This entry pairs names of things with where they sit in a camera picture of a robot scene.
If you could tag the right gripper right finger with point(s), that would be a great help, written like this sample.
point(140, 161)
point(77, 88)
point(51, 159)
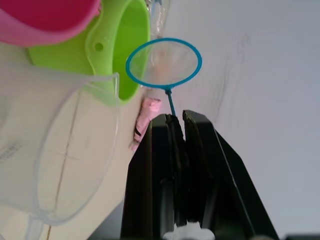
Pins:
point(217, 180)

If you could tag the pink plastic bucket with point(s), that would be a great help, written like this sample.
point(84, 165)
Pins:
point(37, 27)

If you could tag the green plastic bucket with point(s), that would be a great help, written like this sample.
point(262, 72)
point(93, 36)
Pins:
point(75, 60)

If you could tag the blue toy fishing net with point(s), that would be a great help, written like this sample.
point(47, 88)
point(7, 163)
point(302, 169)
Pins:
point(175, 65)

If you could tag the clear plastic measuring cup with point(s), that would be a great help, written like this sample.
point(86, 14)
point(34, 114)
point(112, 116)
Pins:
point(25, 112)

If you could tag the pink folded cloth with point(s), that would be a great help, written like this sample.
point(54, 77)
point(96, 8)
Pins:
point(150, 107)

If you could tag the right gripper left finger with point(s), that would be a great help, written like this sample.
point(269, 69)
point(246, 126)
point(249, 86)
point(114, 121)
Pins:
point(150, 180)

